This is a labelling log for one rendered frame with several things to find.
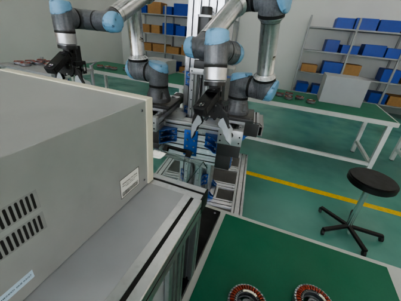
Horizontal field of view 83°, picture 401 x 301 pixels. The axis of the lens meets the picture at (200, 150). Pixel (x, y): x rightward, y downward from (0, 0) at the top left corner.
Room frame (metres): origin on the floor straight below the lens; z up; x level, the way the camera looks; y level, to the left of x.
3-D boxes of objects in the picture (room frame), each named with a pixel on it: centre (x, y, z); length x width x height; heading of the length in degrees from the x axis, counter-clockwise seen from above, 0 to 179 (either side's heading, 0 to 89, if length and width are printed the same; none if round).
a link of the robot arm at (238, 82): (1.33, -0.19, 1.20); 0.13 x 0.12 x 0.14; 60
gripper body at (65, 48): (1.00, 0.58, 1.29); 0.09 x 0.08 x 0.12; 169
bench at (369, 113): (3.20, -1.24, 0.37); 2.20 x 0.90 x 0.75; 71
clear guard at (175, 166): (0.59, 0.13, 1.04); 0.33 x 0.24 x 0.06; 161
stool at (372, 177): (1.51, -1.38, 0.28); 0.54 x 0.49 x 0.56; 161
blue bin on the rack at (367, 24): (6.01, -3.41, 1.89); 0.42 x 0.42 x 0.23; 70
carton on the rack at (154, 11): (7.74, 1.65, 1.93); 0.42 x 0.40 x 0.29; 73
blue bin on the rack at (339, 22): (6.15, -3.00, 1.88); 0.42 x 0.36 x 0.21; 162
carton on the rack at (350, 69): (6.01, -3.45, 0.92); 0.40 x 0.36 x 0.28; 161
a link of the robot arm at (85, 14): (1.08, 0.53, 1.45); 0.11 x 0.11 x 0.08; 72
